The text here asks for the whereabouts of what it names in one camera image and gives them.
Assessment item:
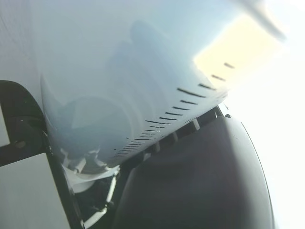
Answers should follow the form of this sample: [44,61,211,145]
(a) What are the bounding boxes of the large translucent plastic syringe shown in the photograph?
[0,0,290,184]

